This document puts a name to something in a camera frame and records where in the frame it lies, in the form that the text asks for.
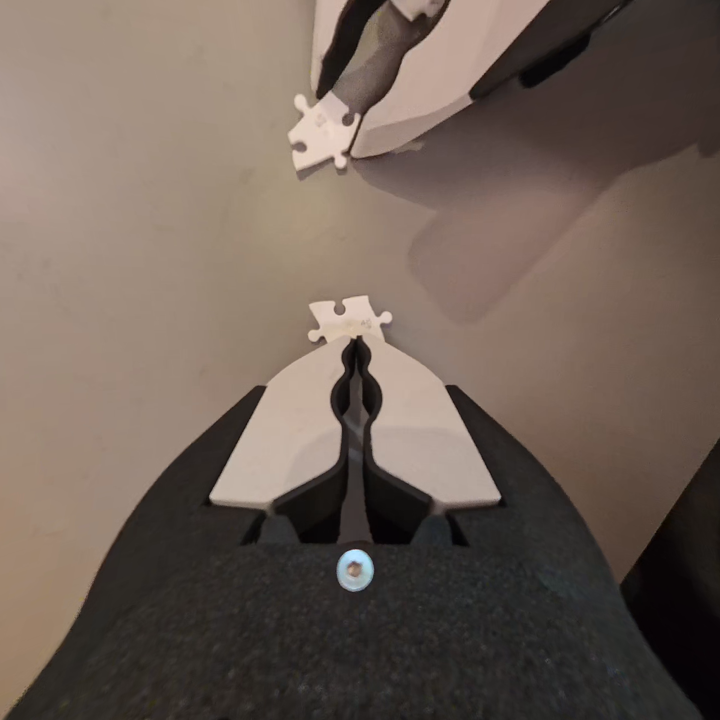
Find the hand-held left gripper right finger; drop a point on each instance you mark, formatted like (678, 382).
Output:
(427, 450)

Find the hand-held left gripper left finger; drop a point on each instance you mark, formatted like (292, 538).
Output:
(281, 450)

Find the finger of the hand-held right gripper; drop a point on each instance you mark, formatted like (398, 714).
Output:
(450, 73)
(326, 34)

